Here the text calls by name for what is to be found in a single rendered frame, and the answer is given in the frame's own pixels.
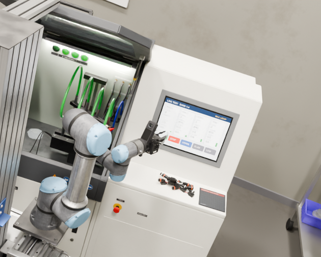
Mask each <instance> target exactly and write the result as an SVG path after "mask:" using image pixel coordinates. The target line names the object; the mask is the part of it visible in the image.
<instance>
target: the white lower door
mask: <svg viewBox="0 0 321 257"><path fill-rule="evenodd" d="M40 185H41V183H38V182H35V181H32V180H30V179H26V178H23V177H20V176H17V179H16V185H15V191H14V196H13V202H12V208H14V209H16V210H19V211H21V212H23V211H24V210H25V209H26V208H27V207H28V205H29V204H30V203H31V202H32V200H33V199H34V198H35V197H38V194H39V187H40ZM95 204H96V201H95V200H92V199H88V204H87V208H89V210H90V211H91V214H90V216H89V218H88V219H87V220H86V221H85V222H84V223H83V224H82V225H81V226H79V227H77V228H73V229H71V228H68V229H67V231H66V233H65V235H64V237H63V239H62V240H61V242H60V244H59V245H58V247H57V248H58V249H60V250H63V251H65V252H67V255H68V256H70V257H80V255H81V252H82V248H83V245H84V242H85V238H86V235H87V231H88V228H89V225H90V221H91V218H92V214H93V211H94V207H95Z"/></svg>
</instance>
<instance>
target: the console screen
mask: <svg viewBox="0 0 321 257"><path fill-rule="evenodd" d="M239 116H240V114H238V113H235V112H231V111H228V110H225V109H222V108H219V107H216V106H213V105H210V104H207V103H204V102H201V101H198V100H195V99H192V98H189V97H186V96H183V95H180V94H177V93H174V92H171V91H168V90H165V89H162V92H161V94H160V97H159V100H158V103H157V106H156V109H155V112H154V115H153V119H152V121H154V122H155V123H157V124H158V127H157V129H156V130H163V131H167V132H168V136H167V137H166V139H165V142H164V144H163V145H162V144H161V142H160V143H158V144H159V149H162V150H165V151H168V152H171V153H174V154H177V155H180V156H183V157H186V158H189V159H192V160H195V161H199V162H202V163H205V164H208V165H211V166H214V167H218V168H220V166H221V163H222V161H223V158H224V155H225V153H226V150H227V148H228V145H229V142H230V140H231V137H232V135H233V132H234V129H235V127H236V124H237V122H238V119H239Z"/></svg>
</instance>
